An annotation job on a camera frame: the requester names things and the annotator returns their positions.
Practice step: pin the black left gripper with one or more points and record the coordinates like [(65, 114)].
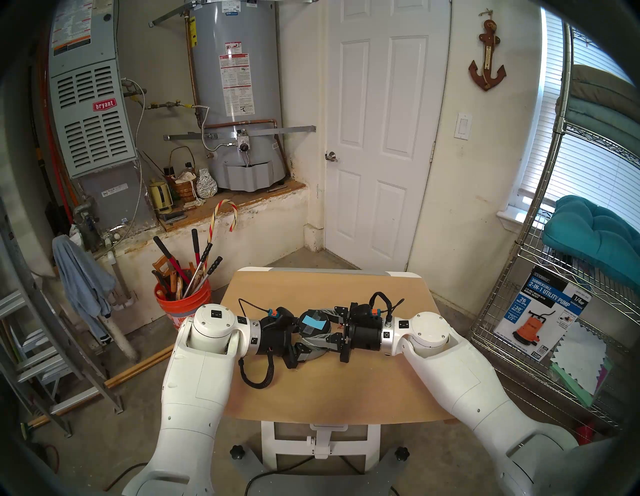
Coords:
[(277, 341)]

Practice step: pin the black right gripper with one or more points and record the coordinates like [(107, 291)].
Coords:
[(362, 336)]

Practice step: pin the black jar lid blue tape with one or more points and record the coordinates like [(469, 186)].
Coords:
[(306, 330)]

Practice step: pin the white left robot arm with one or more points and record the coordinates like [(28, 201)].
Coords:
[(195, 395)]

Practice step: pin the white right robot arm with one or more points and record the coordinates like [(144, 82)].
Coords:
[(460, 380)]

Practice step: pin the black table adjustment knob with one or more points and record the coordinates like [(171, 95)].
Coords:
[(237, 453), (402, 454)]

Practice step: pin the black grip metal tool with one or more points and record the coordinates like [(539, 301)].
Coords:
[(216, 263), (206, 250)]

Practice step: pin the orange plastic bucket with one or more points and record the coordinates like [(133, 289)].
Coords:
[(175, 310)]

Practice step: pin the striped candy cane decoration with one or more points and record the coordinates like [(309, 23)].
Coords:
[(235, 217)]

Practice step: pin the wooden platform board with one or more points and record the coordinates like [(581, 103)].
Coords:
[(260, 194)]

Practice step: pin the silver door knob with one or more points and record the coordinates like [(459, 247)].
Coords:
[(331, 157)]

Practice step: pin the white panel door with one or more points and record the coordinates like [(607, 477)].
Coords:
[(385, 150)]

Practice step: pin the wooden pole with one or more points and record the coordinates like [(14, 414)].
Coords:
[(125, 376)]

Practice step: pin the white PVC pipe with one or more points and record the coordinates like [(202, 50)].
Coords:
[(122, 340)]

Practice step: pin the crumpled foil bundle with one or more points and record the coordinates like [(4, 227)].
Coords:
[(206, 186)]

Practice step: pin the dark flat box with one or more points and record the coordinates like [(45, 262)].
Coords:
[(174, 217)]

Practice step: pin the utility pump box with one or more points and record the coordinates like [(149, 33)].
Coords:
[(540, 320)]

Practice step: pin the white window sill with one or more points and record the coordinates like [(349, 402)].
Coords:
[(512, 218)]

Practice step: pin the yellow kettle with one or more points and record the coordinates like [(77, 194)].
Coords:
[(161, 197)]

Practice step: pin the blue hanging towel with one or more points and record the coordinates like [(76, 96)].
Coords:
[(82, 285)]

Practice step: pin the white zigzag edged sheet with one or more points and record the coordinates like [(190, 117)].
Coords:
[(580, 355)]

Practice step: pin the green foam sheet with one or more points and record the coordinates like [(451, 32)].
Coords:
[(575, 387)]

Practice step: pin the flexible metal conduit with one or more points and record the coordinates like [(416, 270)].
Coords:
[(142, 150)]

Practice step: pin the small red object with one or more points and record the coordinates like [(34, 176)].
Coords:
[(585, 432)]

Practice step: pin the teal tufted cushion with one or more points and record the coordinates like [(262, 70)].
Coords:
[(590, 235)]

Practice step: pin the brass gas pipe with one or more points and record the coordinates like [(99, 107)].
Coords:
[(170, 105)]

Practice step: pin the grey water heater tank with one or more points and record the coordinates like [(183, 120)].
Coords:
[(260, 60)]

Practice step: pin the red pipe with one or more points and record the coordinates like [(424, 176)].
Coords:
[(64, 187)]

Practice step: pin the aluminium ladder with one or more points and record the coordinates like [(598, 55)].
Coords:
[(11, 306)]

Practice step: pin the white window blinds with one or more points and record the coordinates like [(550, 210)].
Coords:
[(595, 170)]

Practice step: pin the grey Bryant furnace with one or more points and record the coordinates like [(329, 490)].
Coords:
[(90, 130)]

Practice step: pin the grey green folded cushion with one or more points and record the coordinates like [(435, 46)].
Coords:
[(595, 117)]

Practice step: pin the olive folded cushion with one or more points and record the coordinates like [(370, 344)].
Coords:
[(605, 85)]

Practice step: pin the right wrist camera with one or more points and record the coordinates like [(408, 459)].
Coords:
[(362, 310)]

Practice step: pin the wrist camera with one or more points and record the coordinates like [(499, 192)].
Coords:
[(362, 310), (282, 315)]

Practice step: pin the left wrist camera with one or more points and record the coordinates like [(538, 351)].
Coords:
[(282, 315)]

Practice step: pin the white light switch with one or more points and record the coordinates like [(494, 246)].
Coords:
[(463, 126)]

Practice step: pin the rusty anchor wall decoration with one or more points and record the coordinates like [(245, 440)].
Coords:
[(488, 50)]

